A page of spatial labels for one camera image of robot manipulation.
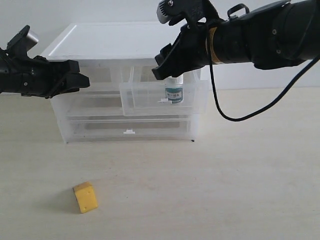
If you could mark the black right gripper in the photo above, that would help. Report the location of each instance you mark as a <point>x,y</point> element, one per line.
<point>213,42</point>

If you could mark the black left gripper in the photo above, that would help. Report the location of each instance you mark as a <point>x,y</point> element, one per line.
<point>39,77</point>

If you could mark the white bottle teal label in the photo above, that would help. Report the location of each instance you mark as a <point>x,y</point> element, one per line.
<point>174,89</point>

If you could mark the yellow cheese wedge block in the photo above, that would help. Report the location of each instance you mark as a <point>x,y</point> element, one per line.
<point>85,196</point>

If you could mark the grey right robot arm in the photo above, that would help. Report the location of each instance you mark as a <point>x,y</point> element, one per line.
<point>278,35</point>

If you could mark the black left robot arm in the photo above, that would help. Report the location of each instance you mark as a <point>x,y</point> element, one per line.
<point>38,77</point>

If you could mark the middle wide clear drawer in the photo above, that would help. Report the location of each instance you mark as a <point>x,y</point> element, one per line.
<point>78,106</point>

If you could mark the wide clear drawer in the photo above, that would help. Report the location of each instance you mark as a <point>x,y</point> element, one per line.
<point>78,106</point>
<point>121,127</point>

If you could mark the white plastic drawer cabinet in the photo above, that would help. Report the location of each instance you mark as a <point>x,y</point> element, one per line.
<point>120,45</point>

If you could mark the bottom wide clear drawer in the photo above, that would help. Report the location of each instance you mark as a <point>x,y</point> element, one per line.
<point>121,127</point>

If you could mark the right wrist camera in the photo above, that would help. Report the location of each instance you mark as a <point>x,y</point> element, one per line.
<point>174,11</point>

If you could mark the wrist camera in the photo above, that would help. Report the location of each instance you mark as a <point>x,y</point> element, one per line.
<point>22,42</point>
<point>174,11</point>

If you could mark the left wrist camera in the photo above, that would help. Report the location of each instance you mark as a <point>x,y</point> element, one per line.
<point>22,42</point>

